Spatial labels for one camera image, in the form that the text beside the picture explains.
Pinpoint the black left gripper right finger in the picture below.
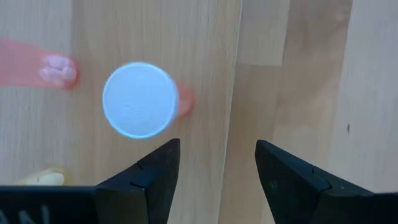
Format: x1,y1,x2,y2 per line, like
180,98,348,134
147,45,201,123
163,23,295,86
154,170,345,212
254,139,374,224

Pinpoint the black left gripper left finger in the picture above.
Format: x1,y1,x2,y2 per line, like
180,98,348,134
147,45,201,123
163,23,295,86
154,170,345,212
95,138,181,224

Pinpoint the pink translucent pill bottle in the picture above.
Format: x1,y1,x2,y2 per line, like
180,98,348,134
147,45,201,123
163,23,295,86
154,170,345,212
101,61,196,140
0,39,80,90

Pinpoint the green translucent pill bottle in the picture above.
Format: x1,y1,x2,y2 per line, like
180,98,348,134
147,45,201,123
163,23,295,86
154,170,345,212
17,167,67,187

